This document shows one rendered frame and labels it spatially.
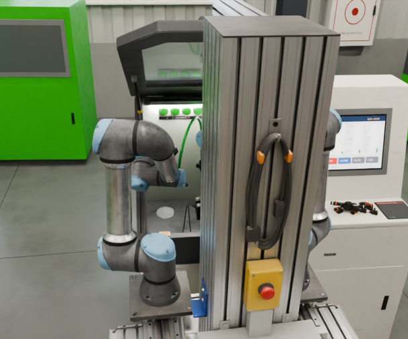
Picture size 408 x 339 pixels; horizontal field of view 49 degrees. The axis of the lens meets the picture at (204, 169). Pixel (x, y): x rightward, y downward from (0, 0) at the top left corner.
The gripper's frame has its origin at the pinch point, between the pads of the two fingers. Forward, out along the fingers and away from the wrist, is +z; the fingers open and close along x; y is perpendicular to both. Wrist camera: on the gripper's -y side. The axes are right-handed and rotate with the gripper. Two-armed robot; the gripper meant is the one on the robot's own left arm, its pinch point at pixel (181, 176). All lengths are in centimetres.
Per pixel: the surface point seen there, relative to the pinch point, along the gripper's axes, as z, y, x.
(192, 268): 27.1, 37.6, 0.9
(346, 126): 42, -48, 60
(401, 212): 71, -14, 86
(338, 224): 50, 1, 62
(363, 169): 61, -32, 67
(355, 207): 58, -11, 67
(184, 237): 11.7, 25.8, 2.0
